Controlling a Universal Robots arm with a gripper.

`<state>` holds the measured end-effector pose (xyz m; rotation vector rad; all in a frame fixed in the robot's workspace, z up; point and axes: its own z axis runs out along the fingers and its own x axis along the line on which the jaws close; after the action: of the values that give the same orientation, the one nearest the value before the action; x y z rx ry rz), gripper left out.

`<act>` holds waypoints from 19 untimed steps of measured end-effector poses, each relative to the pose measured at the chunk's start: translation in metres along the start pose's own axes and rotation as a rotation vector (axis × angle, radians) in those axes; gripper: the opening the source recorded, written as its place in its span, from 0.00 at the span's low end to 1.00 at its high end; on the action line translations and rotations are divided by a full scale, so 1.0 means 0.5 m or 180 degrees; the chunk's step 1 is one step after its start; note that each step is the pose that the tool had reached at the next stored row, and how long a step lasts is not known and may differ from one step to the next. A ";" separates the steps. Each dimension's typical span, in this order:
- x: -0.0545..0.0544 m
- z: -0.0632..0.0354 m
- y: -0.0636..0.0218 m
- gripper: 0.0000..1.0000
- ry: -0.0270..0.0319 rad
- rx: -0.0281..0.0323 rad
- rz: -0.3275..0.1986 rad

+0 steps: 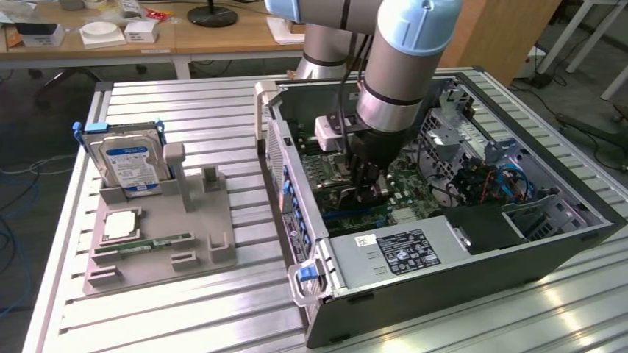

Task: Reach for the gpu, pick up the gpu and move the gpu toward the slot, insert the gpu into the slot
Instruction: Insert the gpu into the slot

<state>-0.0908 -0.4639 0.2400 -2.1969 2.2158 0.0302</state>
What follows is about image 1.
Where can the black round lamp base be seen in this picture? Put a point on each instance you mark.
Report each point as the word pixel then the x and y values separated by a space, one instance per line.
pixel 214 17

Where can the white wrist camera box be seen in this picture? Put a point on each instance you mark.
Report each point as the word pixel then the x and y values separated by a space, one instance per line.
pixel 331 134

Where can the white table frame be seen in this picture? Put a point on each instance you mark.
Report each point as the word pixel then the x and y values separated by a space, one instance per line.
pixel 591 44

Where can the black power adapter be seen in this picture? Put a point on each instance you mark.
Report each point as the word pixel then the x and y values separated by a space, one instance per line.
pixel 539 81

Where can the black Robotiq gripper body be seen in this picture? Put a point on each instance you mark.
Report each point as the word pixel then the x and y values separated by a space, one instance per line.
pixel 378 147

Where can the black open PC case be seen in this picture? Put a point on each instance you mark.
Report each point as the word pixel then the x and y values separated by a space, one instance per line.
pixel 442 305

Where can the grey cup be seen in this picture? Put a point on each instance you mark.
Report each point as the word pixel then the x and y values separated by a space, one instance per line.
pixel 72 4

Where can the white paper stack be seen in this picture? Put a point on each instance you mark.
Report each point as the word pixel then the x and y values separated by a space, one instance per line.
pixel 284 35

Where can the green motherboard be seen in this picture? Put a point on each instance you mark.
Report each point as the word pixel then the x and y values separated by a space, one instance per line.
pixel 412 176

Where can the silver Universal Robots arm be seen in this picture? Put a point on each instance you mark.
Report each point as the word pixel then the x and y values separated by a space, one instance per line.
pixel 407 62

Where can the CPU socket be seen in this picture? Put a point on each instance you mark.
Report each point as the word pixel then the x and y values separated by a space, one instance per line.
pixel 338 165

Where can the black plastic shroud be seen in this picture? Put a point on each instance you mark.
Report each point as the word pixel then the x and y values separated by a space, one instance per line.
pixel 480 228

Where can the small white labelled box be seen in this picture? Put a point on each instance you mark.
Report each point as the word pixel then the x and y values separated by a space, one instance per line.
pixel 142 32

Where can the wooden cabinet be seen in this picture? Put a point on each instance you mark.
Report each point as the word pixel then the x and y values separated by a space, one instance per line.
pixel 500 36

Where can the green RAM stick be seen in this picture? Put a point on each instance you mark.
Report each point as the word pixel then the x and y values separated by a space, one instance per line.
pixel 142 244

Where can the perforated metal disk bay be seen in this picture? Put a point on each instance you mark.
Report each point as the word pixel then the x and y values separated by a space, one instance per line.
pixel 442 139

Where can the white box with dark lid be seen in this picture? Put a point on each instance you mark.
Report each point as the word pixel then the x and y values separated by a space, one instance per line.
pixel 44 38

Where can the black floor stand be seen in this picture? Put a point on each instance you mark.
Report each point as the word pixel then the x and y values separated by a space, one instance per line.
pixel 599 128

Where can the white square dish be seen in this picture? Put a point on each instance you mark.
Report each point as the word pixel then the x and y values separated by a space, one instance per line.
pixel 100 35

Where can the blue case latch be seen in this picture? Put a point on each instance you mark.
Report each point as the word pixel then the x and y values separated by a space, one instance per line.
pixel 306 275

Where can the hard disk with blue label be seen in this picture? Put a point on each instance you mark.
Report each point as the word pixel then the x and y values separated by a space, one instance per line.
pixel 124 165

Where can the grey parts rack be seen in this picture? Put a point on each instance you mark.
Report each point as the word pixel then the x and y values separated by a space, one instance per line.
pixel 156 213

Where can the blue expansion slot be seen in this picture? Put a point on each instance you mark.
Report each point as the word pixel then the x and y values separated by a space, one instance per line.
pixel 331 214

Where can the grey power supply unit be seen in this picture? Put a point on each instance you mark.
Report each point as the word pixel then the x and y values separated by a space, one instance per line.
pixel 358 264

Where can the silver chipset heatsink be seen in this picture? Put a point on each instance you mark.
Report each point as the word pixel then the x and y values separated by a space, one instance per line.
pixel 406 215

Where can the blue disk caddy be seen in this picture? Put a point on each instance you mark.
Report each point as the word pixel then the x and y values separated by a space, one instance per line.
pixel 95 128

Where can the red packet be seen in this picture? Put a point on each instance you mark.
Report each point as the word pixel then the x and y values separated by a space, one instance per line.
pixel 158 15

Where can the wooden desk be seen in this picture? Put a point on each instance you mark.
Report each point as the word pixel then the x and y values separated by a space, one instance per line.
pixel 220 40

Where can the silver CPU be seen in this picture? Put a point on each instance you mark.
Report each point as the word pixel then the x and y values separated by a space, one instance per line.
pixel 122 224

